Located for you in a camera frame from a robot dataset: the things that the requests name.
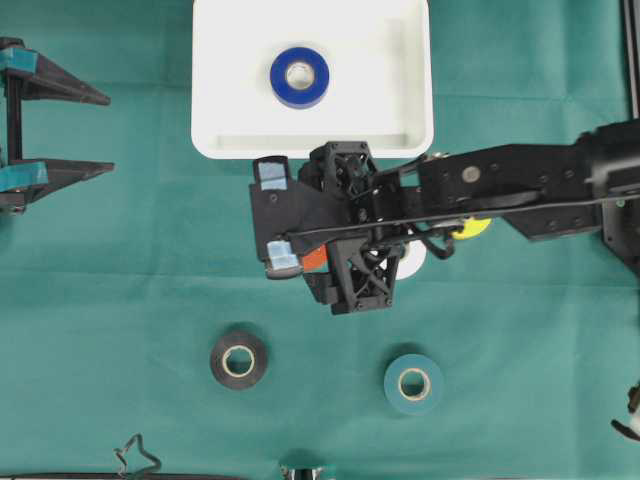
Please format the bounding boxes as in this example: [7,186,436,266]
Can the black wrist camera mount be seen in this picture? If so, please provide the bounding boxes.
[298,142,407,315]

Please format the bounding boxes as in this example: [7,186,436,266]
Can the yellow tape roll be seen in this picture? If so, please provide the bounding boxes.
[452,218,492,240]

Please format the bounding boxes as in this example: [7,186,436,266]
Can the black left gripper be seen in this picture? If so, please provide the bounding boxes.
[249,155,350,280]

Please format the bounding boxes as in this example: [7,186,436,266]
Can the green table cloth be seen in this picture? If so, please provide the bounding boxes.
[1,1,639,479]

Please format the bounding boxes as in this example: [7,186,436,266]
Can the red tape roll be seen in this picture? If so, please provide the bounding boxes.
[302,245,328,271]

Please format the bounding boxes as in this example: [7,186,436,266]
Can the green tape roll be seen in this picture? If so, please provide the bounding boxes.
[383,354,445,416]

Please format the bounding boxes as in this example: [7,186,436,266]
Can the metal camera stand top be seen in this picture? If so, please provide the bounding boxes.
[280,464,337,480]

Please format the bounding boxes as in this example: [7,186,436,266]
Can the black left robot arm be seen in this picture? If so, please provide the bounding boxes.
[249,120,639,279]

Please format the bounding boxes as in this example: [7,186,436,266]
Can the blue tape roll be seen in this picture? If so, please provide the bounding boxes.
[269,47,330,109]

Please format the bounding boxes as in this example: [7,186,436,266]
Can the white tape roll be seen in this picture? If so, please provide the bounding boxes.
[396,241,427,280]

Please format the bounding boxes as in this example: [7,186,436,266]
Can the black tape roll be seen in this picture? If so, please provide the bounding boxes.
[209,329,268,391]

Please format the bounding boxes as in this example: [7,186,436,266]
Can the bent black wire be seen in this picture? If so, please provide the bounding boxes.
[112,433,162,476]

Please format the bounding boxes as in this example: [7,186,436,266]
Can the opposite gripper black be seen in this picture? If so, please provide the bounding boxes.
[1,37,115,215]

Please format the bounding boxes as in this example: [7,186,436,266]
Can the black aluminium rail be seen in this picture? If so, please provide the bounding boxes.
[621,0,639,119]

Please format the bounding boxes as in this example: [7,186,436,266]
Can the white plastic case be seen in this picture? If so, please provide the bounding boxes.
[191,1,435,160]

